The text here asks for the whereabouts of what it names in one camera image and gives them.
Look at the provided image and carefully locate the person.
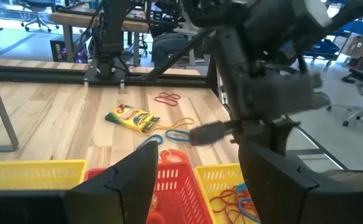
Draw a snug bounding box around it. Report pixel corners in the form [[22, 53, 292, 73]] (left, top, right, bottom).
[[151, 27, 209, 68]]

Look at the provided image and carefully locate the yellow plastic slotted basket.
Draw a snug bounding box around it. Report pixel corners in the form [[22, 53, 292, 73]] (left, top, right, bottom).
[[194, 163, 262, 224], [0, 159, 88, 191]]

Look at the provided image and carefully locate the yellow rubber band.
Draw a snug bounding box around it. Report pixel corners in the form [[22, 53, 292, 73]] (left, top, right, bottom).
[[142, 117, 195, 135]]

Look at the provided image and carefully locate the black office chair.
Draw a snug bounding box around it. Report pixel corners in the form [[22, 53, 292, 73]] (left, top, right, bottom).
[[19, 0, 60, 32]]

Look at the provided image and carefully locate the white round column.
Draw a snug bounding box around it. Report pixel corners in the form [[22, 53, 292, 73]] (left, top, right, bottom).
[[304, 0, 334, 28]]

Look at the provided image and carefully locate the black computer tower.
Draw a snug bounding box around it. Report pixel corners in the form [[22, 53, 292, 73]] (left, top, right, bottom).
[[49, 42, 90, 63]]

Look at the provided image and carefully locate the wooden background desk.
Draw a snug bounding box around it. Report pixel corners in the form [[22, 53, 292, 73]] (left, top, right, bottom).
[[50, 11, 150, 66]]

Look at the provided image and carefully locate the yellow green crayon box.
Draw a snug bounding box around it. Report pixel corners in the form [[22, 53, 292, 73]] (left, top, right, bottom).
[[105, 104, 161, 133]]

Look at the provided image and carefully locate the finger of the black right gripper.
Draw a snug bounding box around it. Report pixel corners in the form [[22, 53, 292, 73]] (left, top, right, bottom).
[[189, 120, 242, 146]]

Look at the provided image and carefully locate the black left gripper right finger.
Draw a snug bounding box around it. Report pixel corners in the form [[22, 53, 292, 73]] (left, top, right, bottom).
[[238, 139, 363, 224]]

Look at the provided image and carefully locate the red plastic slotted basket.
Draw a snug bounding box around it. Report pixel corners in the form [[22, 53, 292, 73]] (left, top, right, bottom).
[[83, 161, 215, 224]]

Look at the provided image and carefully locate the blue bin cart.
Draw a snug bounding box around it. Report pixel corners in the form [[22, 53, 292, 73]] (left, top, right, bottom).
[[304, 37, 341, 68]]

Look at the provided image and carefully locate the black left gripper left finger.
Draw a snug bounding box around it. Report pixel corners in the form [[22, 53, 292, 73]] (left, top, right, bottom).
[[0, 140, 159, 224]]

